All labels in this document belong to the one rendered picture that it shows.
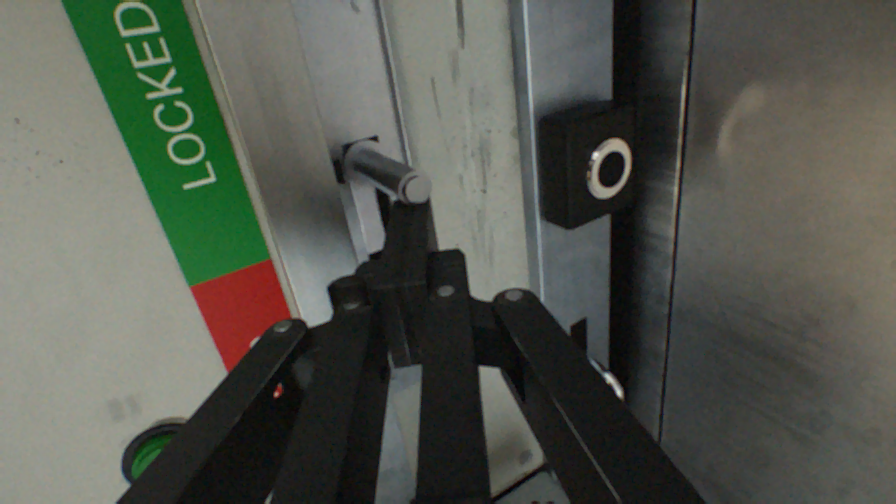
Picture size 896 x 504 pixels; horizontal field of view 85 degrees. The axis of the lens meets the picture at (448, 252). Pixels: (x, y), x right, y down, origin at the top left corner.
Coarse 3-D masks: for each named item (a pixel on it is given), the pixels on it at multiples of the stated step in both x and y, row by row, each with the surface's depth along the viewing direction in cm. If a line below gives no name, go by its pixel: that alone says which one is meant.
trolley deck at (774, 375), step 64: (704, 0) 24; (768, 0) 21; (832, 0) 19; (704, 64) 25; (768, 64) 22; (832, 64) 20; (704, 128) 26; (768, 128) 23; (832, 128) 21; (704, 192) 27; (768, 192) 24; (832, 192) 22; (704, 256) 29; (768, 256) 25; (832, 256) 23; (704, 320) 30; (768, 320) 27; (832, 320) 24; (704, 384) 32; (768, 384) 28; (832, 384) 25; (704, 448) 34; (768, 448) 30; (832, 448) 26
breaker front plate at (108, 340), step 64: (0, 0) 15; (192, 0) 18; (320, 0) 19; (384, 0) 21; (448, 0) 22; (0, 64) 16; (64, 64) 16; (320, 64) 20; (384, 64) 22; (448, 64) 23; (512, 64) 25; (0, 128) 16; (64, 128) 17; (384, 128) 23; (448, 128) 25; (512, 128) 27; (0, 192) 17; (64, 192) 18; (128, 192) 19; (256, 192) 21; (448, 192) 26; (512, 192) 28; (0, 256) 17; (64, 256) 18; (128, 256) 19; (512, 256) 30; (0, 320) 18; (64, 320) 19; (128, 320) 20; (192, 320) 21; (0, 384) 18; (64, 384) 20; (128, 384) 21; (192, 384) 22; (0, 448) 19; (64, 448) 20; (512, 448) 36
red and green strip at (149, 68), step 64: (64, 0) 16; (128, 0) 17; (128, 64) 17; (192, 64) 18; (128, 128) 18; (192, 128) 19; (192, 192) 20; (192, 256) 20; (256, 256) 22; (256, 320) 23
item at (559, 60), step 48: (528, 0) 23; (576, 0) 25; (528, 48) 24; (576, 48) 26; (528, 96) 25; (576, 96) 27; (528, 144) 26; (528, 192) 28; (528, 240) 30; (576, 240) 30; (576, 288) 32; (576, 336) 34
